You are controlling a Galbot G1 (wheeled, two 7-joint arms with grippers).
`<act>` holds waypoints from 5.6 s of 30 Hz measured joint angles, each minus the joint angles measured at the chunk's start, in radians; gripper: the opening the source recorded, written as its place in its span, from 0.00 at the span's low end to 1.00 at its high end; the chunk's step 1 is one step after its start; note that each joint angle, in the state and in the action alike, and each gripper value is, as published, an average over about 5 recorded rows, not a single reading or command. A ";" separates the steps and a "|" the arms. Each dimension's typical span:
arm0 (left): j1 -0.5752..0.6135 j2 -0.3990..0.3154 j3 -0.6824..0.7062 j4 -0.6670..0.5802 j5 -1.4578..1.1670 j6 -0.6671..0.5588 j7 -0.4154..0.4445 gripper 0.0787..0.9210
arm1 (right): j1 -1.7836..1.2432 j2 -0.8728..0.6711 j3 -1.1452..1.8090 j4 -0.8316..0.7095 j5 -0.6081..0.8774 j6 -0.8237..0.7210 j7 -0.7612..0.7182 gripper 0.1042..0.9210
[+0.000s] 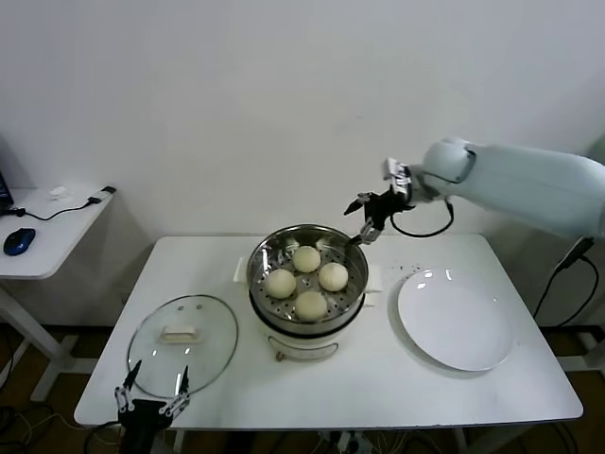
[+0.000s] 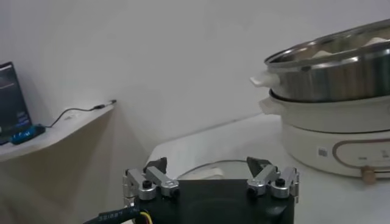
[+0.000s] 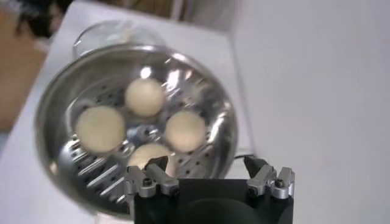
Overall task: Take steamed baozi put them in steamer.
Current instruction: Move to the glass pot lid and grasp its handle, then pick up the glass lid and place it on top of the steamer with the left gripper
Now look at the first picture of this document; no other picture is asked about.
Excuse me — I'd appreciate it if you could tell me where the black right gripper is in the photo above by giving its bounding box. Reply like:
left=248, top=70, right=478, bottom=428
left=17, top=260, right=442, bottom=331
left=343, top=188, right=410, bottom=246

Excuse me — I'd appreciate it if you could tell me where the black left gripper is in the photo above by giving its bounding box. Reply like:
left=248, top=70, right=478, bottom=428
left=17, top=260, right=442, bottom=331
left=112, top=359, right=191, bottom=454

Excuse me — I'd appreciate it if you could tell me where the white steamed baozi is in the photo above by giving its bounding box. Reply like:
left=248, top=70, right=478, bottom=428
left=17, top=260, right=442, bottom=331
left=294, top=290, right=329, bottom=321
left=265, top=268, right=298, bottom=299
left=318, top=262, right=351, bottom=291
left=291, top=244, right=322, bottom=274

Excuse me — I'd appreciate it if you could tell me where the glass lid with cream handle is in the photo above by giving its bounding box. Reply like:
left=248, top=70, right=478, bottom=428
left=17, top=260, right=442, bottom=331
left=127, top=293, right=239, bottom=398

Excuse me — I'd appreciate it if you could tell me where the stainless steel steamer basket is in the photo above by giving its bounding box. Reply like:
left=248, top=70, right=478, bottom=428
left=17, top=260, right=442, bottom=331
left=247, top=224, right=371, bottom=335

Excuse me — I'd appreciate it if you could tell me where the steel steamer pot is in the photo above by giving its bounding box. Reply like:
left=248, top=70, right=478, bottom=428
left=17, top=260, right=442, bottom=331
left=234, top=254, right=384, bottom=364

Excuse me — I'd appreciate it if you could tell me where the white round plate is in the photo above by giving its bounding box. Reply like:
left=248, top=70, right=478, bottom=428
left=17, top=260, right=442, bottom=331
left=396, top=268, right=516, bottom=373

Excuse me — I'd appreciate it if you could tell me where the white side desk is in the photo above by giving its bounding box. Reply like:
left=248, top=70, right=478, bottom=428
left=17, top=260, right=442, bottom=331
left=0, top=187, right=117, bottom=403

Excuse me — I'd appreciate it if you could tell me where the blue computer mouse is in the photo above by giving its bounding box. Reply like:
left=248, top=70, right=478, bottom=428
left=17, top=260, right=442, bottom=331
left=3, top=226, right=37, bottom=256

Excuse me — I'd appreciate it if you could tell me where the dark laptop screen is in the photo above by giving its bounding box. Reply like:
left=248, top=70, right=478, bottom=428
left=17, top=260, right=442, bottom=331
left=0, top=165, right=15, bottom=218

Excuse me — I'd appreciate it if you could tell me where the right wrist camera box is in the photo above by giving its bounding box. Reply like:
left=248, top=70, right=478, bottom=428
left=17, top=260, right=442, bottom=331
left=382, top=158, right=412, bottom=195

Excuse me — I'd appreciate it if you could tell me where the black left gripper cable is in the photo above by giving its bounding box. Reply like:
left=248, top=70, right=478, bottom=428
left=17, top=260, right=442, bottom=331
left=84, top=422, right=122, bottom=454

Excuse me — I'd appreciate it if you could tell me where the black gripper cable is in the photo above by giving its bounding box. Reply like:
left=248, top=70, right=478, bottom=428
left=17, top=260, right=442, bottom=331
left=84, top=422, right=122, bottom=454
left=389, top=198, right=456, bottom=237

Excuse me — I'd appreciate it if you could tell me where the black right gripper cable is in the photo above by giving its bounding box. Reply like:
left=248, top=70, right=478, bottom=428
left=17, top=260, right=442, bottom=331
left=389, top=198, right=456, bottom=237

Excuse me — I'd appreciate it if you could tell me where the black cable with adapter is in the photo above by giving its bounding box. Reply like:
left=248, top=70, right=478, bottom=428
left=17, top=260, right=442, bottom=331
left=9, top=185, right=118, bottom=222

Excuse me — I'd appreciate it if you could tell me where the black power cable with plug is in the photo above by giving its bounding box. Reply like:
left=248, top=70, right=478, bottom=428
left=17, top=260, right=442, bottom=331
left=532, top=236, right=602, bottom=330

